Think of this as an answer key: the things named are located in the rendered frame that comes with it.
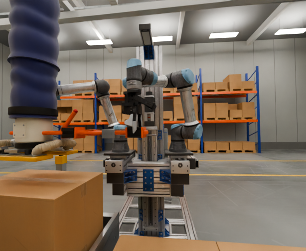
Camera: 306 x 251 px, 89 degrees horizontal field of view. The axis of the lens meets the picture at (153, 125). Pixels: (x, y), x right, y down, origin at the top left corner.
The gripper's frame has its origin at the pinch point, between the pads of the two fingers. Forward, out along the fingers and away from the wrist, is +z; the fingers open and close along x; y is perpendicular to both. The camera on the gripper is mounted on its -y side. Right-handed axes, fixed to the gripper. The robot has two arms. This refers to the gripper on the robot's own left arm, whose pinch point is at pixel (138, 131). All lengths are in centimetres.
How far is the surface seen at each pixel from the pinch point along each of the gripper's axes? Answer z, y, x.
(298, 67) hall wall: -338, -635, -940
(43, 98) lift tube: -17, 51, 5
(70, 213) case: 38.0, 30.0, 10.2
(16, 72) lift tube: -30, 60, 12
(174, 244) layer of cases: 67, -16, -21
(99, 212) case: 51, 31, -16
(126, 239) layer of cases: 68, 14, -19
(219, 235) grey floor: 121, -58, -119
